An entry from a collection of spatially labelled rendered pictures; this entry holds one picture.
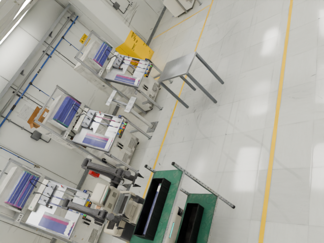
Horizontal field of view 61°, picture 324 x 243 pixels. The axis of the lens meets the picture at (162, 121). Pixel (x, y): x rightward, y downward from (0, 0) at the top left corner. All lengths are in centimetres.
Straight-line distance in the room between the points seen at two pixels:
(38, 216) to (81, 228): 70
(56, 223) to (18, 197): 67
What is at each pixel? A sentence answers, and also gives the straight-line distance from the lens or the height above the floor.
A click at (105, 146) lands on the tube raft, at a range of 489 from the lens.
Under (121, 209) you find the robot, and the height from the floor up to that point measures 104.
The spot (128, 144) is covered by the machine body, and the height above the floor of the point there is 24.
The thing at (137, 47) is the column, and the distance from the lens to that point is 784.
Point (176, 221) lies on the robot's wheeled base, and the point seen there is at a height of 22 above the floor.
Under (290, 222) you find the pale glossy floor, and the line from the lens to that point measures 316.
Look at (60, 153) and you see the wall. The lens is 659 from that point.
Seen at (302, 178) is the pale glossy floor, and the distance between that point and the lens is 329.
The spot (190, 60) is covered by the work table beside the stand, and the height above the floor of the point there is 80.
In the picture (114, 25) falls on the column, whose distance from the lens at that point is 767.
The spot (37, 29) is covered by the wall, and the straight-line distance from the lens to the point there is 722.
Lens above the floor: 275
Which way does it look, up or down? 30 degrees down
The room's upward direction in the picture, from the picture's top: 51 degrees counter-clockwise
